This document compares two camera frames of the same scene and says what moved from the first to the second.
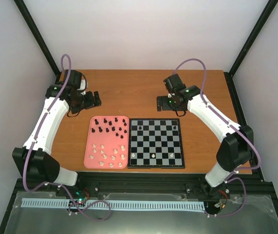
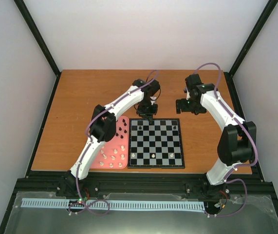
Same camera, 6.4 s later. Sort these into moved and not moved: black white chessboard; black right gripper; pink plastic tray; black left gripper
Moved: black left gripper; black right gripper
Not moved: pink plastic tray; black white chessboard
